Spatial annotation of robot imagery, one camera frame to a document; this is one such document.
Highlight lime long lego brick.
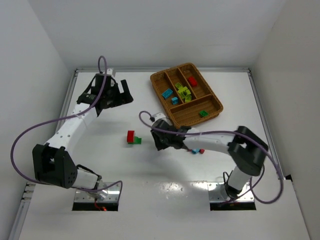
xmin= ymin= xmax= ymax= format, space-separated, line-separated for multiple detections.
xmin=177 ymin=86 xmax=188 ymax=94

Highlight green lego under red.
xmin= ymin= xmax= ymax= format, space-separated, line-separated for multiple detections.
xmin=133 ymin=136 xmax=142 ymax=145

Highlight lime square lego brick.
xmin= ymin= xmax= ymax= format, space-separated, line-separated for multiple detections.
xmin=174 ymin=82 xmax=183 ymax=90

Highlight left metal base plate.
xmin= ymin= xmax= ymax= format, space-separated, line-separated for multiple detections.
xmin=73 ymin=180 xmax=123 ymax=204

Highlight lime lego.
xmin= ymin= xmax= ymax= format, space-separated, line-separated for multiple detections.
xmin=184 ymin=95 xmax=192 ymax=103

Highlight red rectangular lego brick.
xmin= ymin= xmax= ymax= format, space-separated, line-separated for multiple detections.
xmin=187 ymin=76 xmax=198 ymax=87

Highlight metal base plate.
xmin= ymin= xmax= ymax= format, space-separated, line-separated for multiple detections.
xmin=73 ymin=180 xmax=123 ymax=204
xmin=207 ymin=182 xmax=255 ymax=204

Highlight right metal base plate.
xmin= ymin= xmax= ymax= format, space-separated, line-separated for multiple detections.
xmin=207 ymin=182 xmax=255 ymax=204

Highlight blue fish lego assembly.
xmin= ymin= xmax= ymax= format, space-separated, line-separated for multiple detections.
xmin=187 ymin=148 xmax=205 ymax=154

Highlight small blue lego brick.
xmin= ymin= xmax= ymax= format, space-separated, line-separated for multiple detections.
xmin=171 ymin=97 xmax=179 ymax=105

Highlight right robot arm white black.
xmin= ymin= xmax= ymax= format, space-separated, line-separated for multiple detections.
xmin=150 ymin=119 xmax=269 ymax=199

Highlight purple cable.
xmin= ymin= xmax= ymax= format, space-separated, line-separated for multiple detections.
xmin=10 ymin=55 xmax=124 ymax=200
xmin=138 ymin=111 xmax=286 ymax=205

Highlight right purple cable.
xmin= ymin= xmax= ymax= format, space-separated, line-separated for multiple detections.
xmin=138 ymin=111 xmax=286 ymax=205

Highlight brown wicker divided basket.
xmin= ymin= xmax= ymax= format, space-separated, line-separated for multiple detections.
xmin=150 ymin=63 xmax=224 ymax=128

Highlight blue long lego brick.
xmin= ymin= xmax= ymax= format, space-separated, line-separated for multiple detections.
xmin=161 ymin=88 xmax=173 ymax=100

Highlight dark green lego brick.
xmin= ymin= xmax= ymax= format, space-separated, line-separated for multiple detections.
xmin=199 ymin=110 xmax=209 ymax=118

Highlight small lime lego brick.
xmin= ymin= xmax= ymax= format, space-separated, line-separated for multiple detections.
xmin=183 ymin=91 xmax=191 ymax=96

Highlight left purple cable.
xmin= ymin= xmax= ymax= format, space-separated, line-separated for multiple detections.
xmin=10 ymin=55 xmax=124 ymax=200

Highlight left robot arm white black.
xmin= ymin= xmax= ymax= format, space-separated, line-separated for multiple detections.
xmin=32 ymin=73 xmax=133 ymax=191

